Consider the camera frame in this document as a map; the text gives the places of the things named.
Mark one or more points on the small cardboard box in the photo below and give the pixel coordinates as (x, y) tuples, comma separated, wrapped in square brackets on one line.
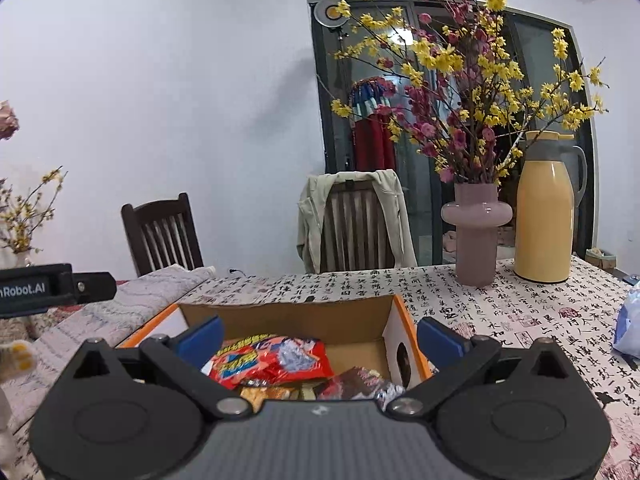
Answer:
[(602, 259)]

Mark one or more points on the yellow thermos jug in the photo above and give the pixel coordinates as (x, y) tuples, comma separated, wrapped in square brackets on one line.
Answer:
[(545, 220)]

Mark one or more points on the orange snack packet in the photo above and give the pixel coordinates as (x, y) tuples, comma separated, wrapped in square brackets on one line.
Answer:
[(265, 395)]

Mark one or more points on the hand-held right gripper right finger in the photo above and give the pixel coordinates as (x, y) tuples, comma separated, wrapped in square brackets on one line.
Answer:
[(440, 340)]

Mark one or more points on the pink vase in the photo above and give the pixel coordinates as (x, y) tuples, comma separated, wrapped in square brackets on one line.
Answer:
[(475, 240)]

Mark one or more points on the red patterned cloth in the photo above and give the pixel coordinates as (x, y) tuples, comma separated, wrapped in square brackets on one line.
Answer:
[(62, 312)]

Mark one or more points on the dark wooden chair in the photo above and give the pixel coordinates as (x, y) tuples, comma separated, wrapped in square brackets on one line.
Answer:
[(160, 235)]

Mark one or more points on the blue plastic bag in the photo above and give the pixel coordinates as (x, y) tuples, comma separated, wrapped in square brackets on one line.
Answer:
[(630, 325)]

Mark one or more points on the yellow and red flower branches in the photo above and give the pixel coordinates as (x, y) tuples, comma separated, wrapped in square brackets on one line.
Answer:
[(460, 85)]

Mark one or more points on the dark red snack packet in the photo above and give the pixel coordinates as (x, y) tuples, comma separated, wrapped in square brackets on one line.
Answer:
[(355, 385)]

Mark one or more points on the dark framed glass door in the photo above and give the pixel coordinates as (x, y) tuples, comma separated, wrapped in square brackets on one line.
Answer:
[(340, 160)]

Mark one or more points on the person's left hand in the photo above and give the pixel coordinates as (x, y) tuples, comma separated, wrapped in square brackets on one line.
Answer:
[(17, 357)]

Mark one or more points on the red cardboard box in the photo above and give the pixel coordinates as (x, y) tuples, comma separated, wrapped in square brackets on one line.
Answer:
[(300, 320)]

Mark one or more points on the red hanging garment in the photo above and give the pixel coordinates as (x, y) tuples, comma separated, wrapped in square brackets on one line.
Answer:
[(370, 140)]

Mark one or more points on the wooden chair with slats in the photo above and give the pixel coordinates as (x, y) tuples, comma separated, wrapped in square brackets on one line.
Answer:
[(355, 230)]

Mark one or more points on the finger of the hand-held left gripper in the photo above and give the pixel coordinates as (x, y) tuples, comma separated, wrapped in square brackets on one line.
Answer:
[(95, 287)]

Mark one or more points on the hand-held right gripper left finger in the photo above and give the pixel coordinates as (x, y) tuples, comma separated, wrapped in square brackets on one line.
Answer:
[(202, 340)]

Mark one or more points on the pink and yellow flower branches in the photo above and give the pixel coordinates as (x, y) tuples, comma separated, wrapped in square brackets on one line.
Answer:
[(25, 210)]

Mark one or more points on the patterned slim vase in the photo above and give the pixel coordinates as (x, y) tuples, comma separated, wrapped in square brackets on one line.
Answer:
[(24, 260)]

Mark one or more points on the chair with beige jacket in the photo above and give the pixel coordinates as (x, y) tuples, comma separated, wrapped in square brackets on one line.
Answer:
[(310, 220)]

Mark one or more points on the wavy patterned cloth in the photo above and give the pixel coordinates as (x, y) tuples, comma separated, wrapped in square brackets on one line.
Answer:
[(100, 320)]

